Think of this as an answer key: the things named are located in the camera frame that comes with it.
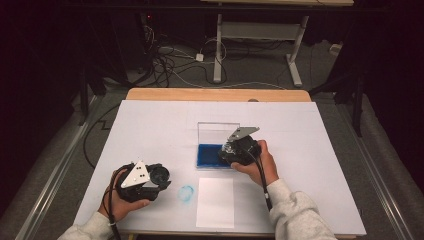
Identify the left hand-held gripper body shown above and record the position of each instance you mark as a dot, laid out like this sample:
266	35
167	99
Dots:
136	175

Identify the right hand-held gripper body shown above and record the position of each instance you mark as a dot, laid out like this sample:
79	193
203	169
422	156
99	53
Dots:
245	151

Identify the blue ink pad clear lid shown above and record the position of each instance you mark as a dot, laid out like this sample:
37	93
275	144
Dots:
208	155

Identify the person's right hand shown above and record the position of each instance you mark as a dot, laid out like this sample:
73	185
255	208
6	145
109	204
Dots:
263	166

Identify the person's left hand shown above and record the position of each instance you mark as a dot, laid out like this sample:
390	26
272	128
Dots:
116	206

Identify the large white board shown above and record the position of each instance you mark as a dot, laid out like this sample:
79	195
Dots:
160	133

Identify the white paper sheet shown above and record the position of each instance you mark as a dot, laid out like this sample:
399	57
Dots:
215	203

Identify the wooden table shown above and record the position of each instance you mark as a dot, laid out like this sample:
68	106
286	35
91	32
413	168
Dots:
200	94

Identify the black metal stand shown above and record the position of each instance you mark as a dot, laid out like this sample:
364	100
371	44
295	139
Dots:
358	106
83	100

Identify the small white power adapter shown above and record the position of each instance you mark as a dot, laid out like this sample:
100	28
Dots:
199	57

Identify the dark equipment with red light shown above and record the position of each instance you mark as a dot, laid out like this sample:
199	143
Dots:
146	36

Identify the white power strip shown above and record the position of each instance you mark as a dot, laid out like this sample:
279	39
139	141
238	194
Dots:
335	49

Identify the metal floor rail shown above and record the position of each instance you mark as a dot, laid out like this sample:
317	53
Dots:
50	186
383	186

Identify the white metal desk frame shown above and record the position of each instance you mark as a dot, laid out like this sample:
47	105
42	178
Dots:
218	50

